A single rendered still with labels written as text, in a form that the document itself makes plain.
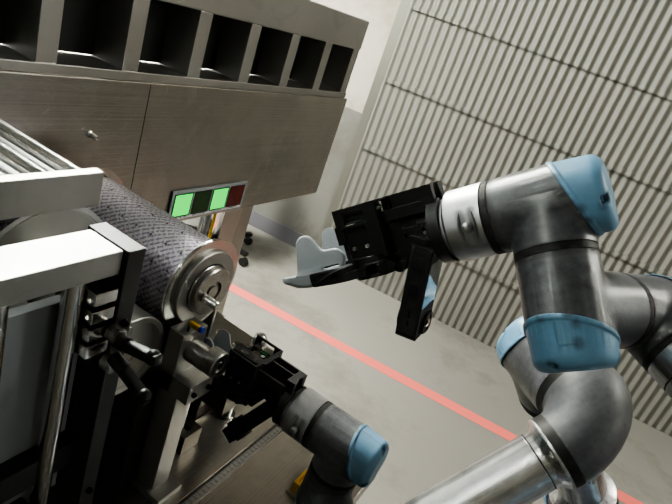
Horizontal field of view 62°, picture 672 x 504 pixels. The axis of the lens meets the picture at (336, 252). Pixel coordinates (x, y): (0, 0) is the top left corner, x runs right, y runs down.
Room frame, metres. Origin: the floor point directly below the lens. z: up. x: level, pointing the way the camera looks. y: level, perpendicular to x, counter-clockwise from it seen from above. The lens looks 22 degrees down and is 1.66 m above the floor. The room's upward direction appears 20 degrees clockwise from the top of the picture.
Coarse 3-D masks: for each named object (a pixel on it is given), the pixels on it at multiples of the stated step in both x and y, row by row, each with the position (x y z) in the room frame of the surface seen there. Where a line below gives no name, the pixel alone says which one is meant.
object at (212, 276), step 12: (216, 264) 0.70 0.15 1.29; (204, 276) 0.67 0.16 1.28; (216, 276) 0.69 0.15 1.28; (228, 276) 0.71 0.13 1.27; (192, 288) 0.66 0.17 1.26; (204, 288) 0.67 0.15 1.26; (216, 288) 0.69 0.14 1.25; (228, 288) 0.72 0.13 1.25; (192, 300) 0.66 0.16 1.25; (204, 312) 0.68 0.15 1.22
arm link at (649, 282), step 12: (636, 276) 0.53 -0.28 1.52; (648, 276) 0.55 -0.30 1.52; (660, 276) 0.57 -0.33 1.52; (648, 288) 0.51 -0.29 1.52; (660, 288) 0.52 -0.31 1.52; (660, 300) 0.51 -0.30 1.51; (660, 312) 0.50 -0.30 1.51; (660, 324) 0.50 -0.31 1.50; (648, 336) 0.49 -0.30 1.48; (660, 336) 0.49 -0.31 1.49; (624, 348) 0.50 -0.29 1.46; (636, 348) 0.51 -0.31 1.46; (648, 348) 0.49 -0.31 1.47; (660, 348) 0.49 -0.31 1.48; (648, 360) 0.49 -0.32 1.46; (660, 360) 0.48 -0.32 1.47; (648, 372) 0.50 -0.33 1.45; (660, 372) 0.48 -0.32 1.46; (660, 384) 0.48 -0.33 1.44
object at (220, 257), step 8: (208, 256) 0.68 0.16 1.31; (216, 256) 0.70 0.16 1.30; (224, 256) 0.72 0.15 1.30; (192, 264) 0.66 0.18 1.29; (200, 264) 0.67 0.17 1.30; (208, 264) 0.69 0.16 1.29; (224, 264) 0.72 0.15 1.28; (232, 264) 0.74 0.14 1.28; (192, 272) 0.66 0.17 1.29; (200, 272) 0.67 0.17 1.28; (232, 272) 0.74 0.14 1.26; (184, 280) 0.65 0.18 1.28; (192, 280) 0.66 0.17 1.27; (176, 288) 0.65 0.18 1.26; (184, 288) 0.65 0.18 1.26; (176, 296) 0.64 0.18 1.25; (184, 296) 0.65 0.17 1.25; (176, 304) 0.64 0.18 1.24; (184, 304) 0.66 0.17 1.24; (176, 312) 0.65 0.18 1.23; (184, 312) 0.66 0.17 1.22; (192, 312) 0.68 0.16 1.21; (208, 312) 0.71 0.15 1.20; (184, 320) 0.67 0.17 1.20
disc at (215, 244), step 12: (216, 240) 0.70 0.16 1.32; (192, 252) 0.66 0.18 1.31; (204, 252) 0.68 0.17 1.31; (228, 252) 0.73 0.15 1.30; (180, 264) 0.65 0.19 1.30; (180, 276) 0.65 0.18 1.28; (168, 288) 0.63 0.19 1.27; (168, 300) 0.64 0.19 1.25; (168, 312) 0.64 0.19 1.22; (168, 324) 0.65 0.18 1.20
